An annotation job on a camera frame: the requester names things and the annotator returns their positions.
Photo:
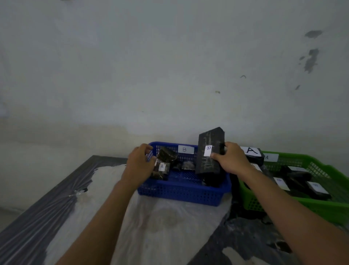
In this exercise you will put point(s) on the person's left thumb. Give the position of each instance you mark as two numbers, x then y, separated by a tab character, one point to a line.
152	162

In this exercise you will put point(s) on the person's left hand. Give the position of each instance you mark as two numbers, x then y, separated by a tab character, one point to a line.
137	166

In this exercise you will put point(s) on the blue plastic basket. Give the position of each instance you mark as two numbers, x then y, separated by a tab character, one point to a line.
185	191

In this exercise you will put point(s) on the black wrapped packet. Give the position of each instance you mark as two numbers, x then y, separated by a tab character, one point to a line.
166	154

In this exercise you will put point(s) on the white plastic sheet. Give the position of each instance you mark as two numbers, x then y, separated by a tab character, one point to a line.
169	226

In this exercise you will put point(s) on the large black block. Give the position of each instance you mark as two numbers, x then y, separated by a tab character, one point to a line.
208	142

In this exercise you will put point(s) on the green plastic basket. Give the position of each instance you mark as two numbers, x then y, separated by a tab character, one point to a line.
321	207

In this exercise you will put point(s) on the person's right hand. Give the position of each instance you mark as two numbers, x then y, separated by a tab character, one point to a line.
234	161

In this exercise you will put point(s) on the black box, large white label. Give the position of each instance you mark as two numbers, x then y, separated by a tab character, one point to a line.
255	154

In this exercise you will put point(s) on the small dark packet, white label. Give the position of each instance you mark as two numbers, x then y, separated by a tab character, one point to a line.
161	170

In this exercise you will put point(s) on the white paper basket label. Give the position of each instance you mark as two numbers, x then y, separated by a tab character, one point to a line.
270	157
185	149

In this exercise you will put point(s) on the person's left forearm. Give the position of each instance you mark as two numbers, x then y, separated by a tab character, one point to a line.
101	229

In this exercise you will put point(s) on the person's right forearm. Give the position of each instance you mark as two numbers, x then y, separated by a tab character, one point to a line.
294	218

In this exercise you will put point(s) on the person's right thumb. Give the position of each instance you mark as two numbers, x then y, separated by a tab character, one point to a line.
216	156

